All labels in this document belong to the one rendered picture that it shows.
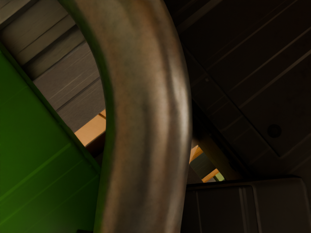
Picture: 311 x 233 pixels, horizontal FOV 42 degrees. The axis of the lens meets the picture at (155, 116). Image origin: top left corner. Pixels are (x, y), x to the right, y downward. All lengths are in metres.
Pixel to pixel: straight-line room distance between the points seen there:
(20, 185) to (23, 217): 0.01
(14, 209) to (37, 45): 0.07
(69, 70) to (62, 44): 0.46
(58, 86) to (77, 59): 0.06
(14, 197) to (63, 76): 0.49
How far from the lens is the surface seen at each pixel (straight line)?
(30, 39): 0.20
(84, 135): 1.01
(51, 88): 0.66
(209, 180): 8.79
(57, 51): 0.19
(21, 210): 0.18
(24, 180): 0.17
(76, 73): 0.67
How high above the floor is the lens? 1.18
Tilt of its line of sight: 14 degrees down
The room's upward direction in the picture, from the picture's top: 142 degrees clockwise
